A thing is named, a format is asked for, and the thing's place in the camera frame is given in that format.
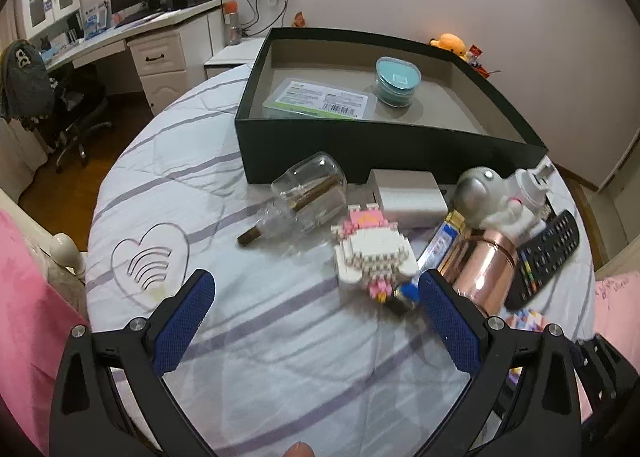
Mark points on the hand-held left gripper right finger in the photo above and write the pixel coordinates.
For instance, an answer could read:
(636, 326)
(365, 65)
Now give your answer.
(450, 322)

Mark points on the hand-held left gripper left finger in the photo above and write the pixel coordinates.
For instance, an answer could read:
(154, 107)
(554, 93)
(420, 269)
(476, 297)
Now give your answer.
(182, 327)

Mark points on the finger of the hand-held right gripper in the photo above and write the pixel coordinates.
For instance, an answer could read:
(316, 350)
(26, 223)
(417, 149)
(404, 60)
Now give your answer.
(597, 372)

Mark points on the copper metal cup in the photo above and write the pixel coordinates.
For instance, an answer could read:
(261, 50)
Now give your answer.
(480, 272)

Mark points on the pastel block model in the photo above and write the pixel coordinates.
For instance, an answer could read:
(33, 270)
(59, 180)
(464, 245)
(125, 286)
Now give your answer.
(527, 321)

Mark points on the pink white block figure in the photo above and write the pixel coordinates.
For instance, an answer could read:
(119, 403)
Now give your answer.
(370, 247)

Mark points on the black remote control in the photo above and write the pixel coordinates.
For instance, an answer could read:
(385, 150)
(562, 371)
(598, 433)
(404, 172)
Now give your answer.
(545, 252)

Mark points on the white astronaut figurine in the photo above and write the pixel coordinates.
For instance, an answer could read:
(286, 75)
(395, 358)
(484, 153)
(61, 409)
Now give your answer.
(480, 194)

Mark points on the clear glass bottle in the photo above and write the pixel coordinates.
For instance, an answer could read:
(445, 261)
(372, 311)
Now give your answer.
(310, 192)

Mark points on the black cardboard box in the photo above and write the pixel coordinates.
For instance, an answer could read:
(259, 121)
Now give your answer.
(375, 147)

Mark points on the person's left hand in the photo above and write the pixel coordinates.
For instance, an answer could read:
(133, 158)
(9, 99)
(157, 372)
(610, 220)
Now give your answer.
(300, 451)

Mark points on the small blue block piece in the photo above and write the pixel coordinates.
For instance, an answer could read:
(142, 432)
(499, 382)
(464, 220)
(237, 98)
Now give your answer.
(405, 296)

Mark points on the pink printed cloth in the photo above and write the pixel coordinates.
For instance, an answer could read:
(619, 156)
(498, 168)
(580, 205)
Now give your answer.
(620, 302)

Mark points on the blue white card packet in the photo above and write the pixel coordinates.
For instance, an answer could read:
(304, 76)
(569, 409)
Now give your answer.
(440, 242)

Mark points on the white charger box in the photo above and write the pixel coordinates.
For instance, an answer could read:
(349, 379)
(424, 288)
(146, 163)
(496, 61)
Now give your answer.
(405, 197)

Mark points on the pink blanket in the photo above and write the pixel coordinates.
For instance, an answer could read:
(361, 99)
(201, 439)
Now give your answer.
(25, 337)

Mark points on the white plug adapter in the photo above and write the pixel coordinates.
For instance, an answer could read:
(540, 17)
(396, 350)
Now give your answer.
(530, 184)

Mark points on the beige curtain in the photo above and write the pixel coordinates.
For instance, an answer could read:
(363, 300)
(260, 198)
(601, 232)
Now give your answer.
(20, 147)

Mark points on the white drawer unit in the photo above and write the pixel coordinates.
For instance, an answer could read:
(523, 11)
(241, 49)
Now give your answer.
(160, 82)

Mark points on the teal round container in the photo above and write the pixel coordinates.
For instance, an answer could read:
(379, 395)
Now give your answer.
(395, 82)

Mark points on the black office chair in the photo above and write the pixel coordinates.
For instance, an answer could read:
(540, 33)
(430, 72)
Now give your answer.
(80, 102)

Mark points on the flat packet with barcode label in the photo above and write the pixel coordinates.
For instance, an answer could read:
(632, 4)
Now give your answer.
(320, 99)

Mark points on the colourful printed box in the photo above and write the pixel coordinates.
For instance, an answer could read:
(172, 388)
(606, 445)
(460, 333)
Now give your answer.
(480, 64)

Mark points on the white side table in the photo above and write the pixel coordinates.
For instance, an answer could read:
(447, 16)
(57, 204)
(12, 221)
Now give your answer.
(230, 57)

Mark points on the orange octopus plush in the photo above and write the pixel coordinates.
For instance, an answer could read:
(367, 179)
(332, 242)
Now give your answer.
(447, 43)

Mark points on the grey printed jacket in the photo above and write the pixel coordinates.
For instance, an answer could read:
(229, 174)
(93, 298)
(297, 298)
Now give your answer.
(25, 82)

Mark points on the orange-capped bottle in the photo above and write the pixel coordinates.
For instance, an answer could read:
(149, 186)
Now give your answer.
(233, 29)

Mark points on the white desk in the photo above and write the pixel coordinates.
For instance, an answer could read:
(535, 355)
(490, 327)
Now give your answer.
(150, 24)

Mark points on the blue white box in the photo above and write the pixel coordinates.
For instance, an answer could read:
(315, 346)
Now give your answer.
(95, 19)

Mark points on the orange snack packet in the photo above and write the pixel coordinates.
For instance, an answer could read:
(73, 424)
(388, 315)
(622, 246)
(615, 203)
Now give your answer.
(299, 19)

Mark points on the cream bed frame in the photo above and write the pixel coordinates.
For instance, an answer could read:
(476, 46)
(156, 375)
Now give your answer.
(62, 244)

